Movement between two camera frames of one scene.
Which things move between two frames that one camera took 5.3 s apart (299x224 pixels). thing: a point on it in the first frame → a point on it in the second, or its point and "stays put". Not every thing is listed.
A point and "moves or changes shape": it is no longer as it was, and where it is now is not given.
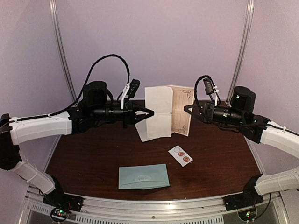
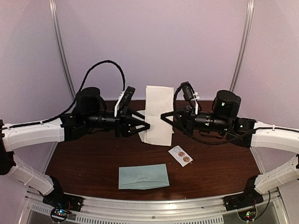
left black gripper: [130, 112] → [124, 128]
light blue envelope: [143, 177] stays put
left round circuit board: [59, 214] stays put
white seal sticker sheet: [181, 155] stays put
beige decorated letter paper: [182, 98] moves or changes shape
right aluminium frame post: [249, 12] stays put
